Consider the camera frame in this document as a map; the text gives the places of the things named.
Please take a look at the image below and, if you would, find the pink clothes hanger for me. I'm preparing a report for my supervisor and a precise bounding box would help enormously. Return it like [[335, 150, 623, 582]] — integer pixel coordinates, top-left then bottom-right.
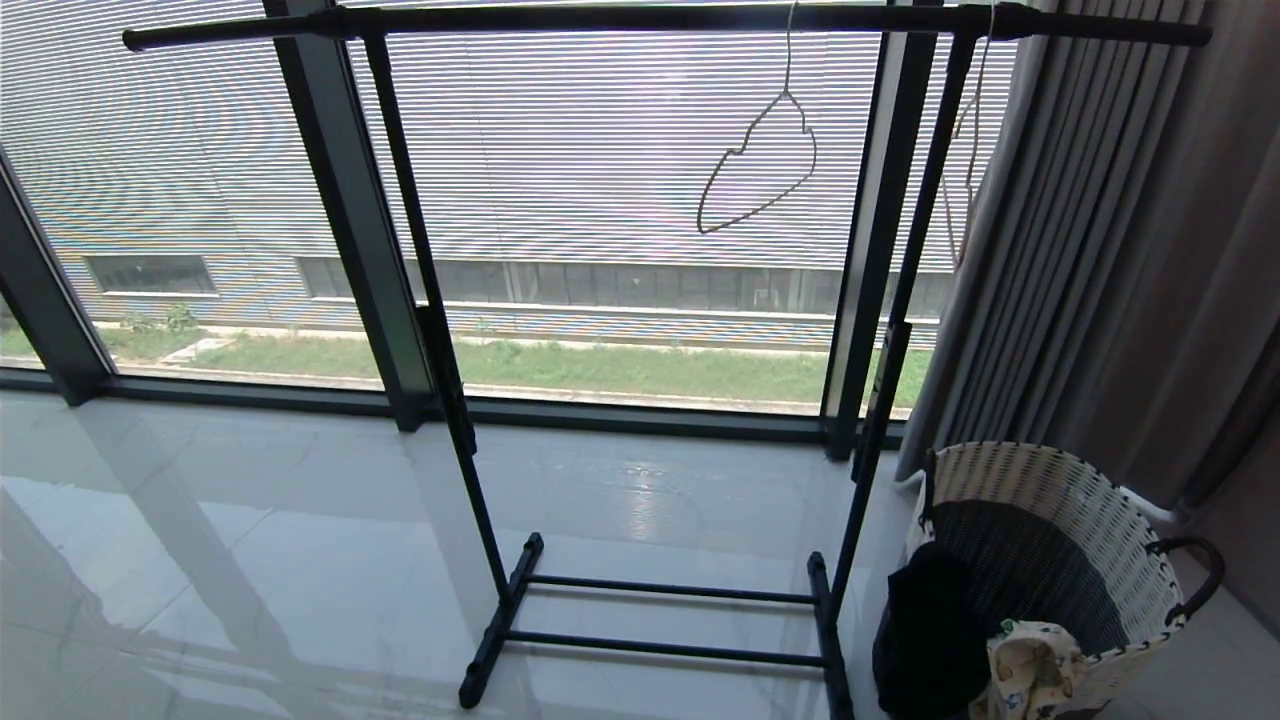
[[940, 0, 997, 271], [697, 0, 818, 236]]

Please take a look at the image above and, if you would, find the cream printed garment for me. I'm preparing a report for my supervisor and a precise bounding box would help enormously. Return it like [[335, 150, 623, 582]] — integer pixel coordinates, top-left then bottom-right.
[[968, 618, 1086, 720]]

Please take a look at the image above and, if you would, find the black clothes rack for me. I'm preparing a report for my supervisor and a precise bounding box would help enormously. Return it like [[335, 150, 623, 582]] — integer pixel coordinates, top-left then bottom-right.
[[122, 0, 1213, 711]]

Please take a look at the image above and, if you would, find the white laundry basket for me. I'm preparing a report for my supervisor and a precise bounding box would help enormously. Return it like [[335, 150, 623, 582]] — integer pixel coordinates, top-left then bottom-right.
[[872, 442, 1226, 720]]

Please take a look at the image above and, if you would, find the window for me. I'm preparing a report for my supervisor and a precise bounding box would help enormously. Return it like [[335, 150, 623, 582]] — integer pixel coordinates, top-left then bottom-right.
[[0, 0, 1021, 461]]

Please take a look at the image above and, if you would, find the black garment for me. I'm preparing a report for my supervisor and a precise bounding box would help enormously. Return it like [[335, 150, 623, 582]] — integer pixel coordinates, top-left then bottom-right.
[[872, 542, 991, 720]]

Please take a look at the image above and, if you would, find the brown curtain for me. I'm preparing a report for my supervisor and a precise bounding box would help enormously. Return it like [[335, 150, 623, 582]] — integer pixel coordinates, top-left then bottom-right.
[[895, 0, 1280, 641]]

